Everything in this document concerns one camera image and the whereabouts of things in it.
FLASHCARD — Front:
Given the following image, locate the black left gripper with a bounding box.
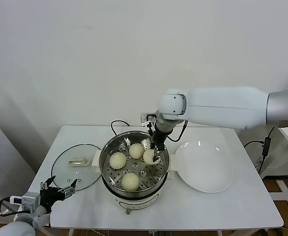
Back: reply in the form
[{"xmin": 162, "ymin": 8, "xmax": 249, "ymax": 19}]
[{"xmin": 38, "ymin": 175, "xmax": 79, "ymax": 215}]

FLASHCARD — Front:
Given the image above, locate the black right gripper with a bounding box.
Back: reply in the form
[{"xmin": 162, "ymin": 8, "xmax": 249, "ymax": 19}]
[{"xmin": 150, "ymin": 129, "xmax": 168, "ymax": 165}]

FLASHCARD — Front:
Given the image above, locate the white steamed baozi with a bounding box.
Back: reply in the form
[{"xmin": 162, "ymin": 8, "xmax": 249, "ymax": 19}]
[
  {"xmin": 142, "ymin": 148, "xmax": 162, "ymax": 166},
  {"xmin": 108, "ymin": 151, "xmax": 128, "ymax": 171},
  {"xmin": 120, "ymin": 172, "xmax": 140, "ymax": 193},
  {"xmin": 129, "ymin": 143, "xmax": 145, "ymax": 159}
]

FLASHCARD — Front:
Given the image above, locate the round glass pot lid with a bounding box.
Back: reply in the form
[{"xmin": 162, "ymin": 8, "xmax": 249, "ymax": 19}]
[{"xmin": 51, "ymin": 144, "xmax": 102, "ymax": 192}]

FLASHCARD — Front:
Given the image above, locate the perforated steel steamer basket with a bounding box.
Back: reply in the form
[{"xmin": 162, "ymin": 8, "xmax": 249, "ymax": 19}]
[{"xmin": 99, "ymin": 130, "xmax": 170, "ymax": 198}]

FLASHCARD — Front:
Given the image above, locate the white oval plate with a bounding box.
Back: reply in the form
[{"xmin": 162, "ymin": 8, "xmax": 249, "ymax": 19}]
[{"xmin": 174, "ymin": 140, "xmax": 234, "ymax": 194}]

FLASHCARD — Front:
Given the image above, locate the white electric cooker base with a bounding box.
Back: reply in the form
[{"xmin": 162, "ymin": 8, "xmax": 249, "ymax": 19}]
[{"xmin": 91, "ymin": 149, "xmax": 178, "ymax": 215}]

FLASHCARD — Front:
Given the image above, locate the white cabinet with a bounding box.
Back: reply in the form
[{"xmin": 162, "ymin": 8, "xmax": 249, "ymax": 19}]
[{"xmin": 0, "ymin": 112, "xmax": 36, "ymax": 226}]

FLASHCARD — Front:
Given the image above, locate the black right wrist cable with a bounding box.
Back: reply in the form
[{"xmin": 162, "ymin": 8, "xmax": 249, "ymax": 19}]
[{"xmin": 166, "ymin": 119, "xmax": 188, "ymax": 143}]

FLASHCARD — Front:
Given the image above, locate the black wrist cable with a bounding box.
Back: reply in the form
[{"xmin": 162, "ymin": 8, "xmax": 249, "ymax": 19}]
[
  {"xmin": 0, "ymin": 198, "xmax": 20, "ymax": 218},
  {"xmin": 166, "ymin": 119, "xmax": 188, "ymax": 143}
]

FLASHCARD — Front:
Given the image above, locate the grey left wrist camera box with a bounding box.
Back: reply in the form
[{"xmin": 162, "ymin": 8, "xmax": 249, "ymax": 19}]
[{"xmin": 9, "ymin": 192, "xmax": 41, "ymax": 214}]

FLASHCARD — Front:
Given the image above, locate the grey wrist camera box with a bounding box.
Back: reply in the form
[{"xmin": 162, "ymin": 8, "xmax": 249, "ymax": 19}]
[
  {"xmin": 9, "ymin": 192, "xmax": 41, "ymax": 214},
  {"xmin": 140, "ymin": 112, "xmax": 158, "ymax": 127}
]

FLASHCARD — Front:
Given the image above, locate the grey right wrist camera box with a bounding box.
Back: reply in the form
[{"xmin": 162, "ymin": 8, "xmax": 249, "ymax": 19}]
[{"xmin": 140, "ymin": 112, "xmax": 158, "ymax": 127}]

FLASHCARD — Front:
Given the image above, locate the black cooker power cord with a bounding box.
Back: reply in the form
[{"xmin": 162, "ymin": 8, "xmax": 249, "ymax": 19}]
[{"xmin": 110, "ymin": 119, "xmax": 130, "ymax": 136}]

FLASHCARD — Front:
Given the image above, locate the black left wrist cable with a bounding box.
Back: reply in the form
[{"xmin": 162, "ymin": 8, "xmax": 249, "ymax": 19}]
[{"xmin": 0, "ymin": 198, "xmax": 20, "ymax": 218}]

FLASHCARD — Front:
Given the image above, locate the black laptop charger cable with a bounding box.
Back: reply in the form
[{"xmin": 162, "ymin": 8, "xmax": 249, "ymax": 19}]
[{"xmin": 243, "ymin": 126, "xmax": 277, "ymax": 174}]

